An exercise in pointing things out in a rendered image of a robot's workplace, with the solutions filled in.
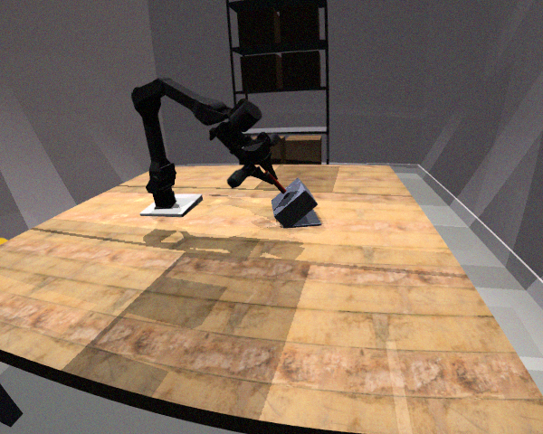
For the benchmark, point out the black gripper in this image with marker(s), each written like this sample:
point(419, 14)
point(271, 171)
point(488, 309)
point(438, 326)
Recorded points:
point(249, 169)

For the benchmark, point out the grey sloped panel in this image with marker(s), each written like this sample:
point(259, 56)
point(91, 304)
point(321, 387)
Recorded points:
point(295, 208)

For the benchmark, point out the red peg with white band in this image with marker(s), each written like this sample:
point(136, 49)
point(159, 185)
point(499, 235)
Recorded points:
point(276, 183)

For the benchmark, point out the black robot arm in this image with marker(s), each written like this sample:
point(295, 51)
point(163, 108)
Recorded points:
point(209, 111)

